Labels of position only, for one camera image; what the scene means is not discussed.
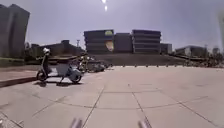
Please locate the row of parked two-wheelers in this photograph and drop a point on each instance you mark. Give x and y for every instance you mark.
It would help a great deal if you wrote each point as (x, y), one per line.
(92, 65)

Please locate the wide layered grey building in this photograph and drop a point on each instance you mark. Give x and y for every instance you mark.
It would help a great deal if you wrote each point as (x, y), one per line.
(121, 42)

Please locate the grey stone slab plaza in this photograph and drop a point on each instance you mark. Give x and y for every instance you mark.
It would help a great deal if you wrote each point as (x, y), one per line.
(140, 83)

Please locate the pale motor scooter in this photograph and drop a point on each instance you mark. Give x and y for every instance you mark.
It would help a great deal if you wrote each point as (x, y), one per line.
(65, 71)

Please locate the low dark building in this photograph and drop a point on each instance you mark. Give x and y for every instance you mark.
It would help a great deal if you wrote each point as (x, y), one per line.
(61, 48)

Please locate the robot's own part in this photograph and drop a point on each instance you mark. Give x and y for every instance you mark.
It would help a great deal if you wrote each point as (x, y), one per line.
(144, 124)
(76, 123)

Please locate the low pale building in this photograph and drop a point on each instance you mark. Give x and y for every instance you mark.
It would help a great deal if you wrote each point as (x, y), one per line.
(191, 51)

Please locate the raised dark kerb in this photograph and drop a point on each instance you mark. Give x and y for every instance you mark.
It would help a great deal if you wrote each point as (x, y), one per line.
(15, 78)

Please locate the tall dark building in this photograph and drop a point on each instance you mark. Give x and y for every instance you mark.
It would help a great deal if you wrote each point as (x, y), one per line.
(13, 30)

